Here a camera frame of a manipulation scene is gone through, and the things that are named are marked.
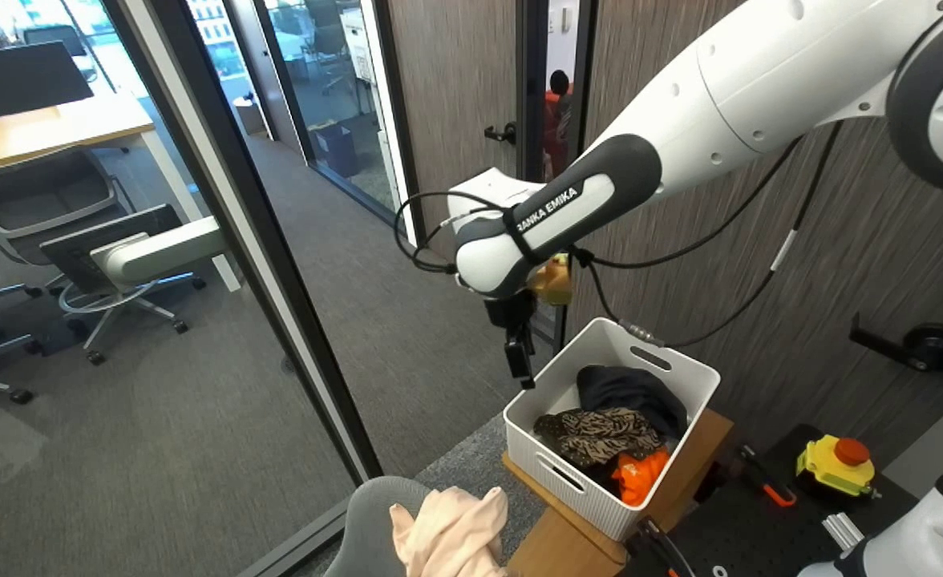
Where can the black monitor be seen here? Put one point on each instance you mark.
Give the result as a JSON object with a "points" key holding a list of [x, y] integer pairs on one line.
{"points": [[17, 77]]}

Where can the leopard print cloth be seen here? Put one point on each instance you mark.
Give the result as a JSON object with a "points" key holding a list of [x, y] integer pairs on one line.
{"points": [[600, 433]]}

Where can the black cloth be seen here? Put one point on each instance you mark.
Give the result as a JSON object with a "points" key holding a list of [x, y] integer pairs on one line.
{"points": [[633, 388]]}

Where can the wooden top desk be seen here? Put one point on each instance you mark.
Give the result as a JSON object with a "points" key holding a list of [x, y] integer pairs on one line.
{"points": [[44, 126]]}

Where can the silver aluminium bar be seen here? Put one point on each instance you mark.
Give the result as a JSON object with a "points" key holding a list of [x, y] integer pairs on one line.
{"points": [[840, 530]]}

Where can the orange plastic object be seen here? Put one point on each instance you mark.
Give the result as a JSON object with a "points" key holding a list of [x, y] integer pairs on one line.
{"points": [[638, 478]]}

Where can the yellow emergency stop button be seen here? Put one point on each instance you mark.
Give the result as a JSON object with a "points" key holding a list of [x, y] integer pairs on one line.
{"points": [[828, 468]]}

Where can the glass door frame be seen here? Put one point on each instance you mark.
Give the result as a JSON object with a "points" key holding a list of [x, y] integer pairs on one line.
{"points": [[392, 129]]}

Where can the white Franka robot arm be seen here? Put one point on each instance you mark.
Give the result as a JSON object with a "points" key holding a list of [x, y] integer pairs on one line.
{"points": [[729, 86]]}

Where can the black perforated board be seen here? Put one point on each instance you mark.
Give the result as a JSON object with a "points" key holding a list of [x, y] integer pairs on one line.
{"points": [[740, 533]]}

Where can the beige cloth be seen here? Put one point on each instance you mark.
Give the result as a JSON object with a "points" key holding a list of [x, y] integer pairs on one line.
{"points": [[444, 533]]}

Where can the white plastic storage box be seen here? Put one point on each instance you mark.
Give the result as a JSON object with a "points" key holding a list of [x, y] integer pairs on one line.
{"points": [[570, 481]]}

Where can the yellow wrist camera mount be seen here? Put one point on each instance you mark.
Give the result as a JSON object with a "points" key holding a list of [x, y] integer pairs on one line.
{"points": [[549, 279]]}

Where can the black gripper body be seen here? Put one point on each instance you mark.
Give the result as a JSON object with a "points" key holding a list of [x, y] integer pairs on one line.
{"points": [[511, 313]]}

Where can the black glass wall post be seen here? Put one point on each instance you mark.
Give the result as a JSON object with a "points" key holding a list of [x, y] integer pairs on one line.
{"points": [[266, 268]]}

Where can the person in orange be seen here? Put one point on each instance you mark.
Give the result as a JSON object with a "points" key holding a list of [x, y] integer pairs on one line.
{"points": [[555, 118]]}

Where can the wooden door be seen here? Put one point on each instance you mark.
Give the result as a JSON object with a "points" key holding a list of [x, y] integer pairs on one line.
{"points": [[455, 118]]}

